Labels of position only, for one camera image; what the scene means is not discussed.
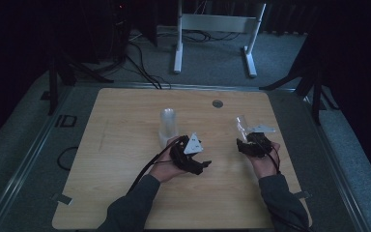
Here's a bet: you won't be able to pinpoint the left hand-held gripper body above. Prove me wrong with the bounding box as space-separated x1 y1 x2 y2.
169 131 205 177

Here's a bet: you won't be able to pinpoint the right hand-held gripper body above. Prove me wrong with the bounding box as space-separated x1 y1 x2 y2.
243 124 277 160

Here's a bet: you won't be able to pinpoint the single clear plastic cup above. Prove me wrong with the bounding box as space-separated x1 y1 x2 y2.
234 114 251 143

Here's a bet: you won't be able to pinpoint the stack of clear plastic cups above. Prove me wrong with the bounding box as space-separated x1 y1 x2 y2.
157 107 180 150

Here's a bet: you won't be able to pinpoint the person's right hand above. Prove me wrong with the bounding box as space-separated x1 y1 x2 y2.
246 141 282 180

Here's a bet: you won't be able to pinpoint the person's left hand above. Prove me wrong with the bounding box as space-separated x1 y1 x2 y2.
148 135 188 184

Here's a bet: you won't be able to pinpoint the grey tape piece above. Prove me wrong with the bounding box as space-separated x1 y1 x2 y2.
55 192 73 207
295 189 313 200

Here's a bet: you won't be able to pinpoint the black tripod stand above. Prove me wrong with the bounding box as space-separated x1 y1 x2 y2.
258 33 328 127
45 47 115 117

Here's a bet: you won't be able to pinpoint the dark computer tower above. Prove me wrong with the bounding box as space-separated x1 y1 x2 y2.
106 0 132 62

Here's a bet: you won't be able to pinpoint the right hand-held gripper cable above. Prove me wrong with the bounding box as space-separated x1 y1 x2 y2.
249 132 282 176

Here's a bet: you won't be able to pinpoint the hand-held gripper cable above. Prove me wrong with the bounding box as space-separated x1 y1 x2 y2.
249 132 282 176
126 135 189 196

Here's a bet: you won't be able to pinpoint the left hand-held gripper cable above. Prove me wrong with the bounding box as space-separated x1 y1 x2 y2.
126 135 189 196

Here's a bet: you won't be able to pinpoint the metal platform rail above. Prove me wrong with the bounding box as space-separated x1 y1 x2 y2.
302 93 371 232
0 86 75 232

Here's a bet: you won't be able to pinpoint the black floor cables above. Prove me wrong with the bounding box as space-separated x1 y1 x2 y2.
121 41 172 91

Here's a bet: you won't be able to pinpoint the white metal stand frame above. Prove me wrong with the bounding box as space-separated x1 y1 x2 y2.
172 0 268 79

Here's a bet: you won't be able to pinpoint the black cable loop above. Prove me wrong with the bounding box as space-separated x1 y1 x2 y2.
56 146 79 172

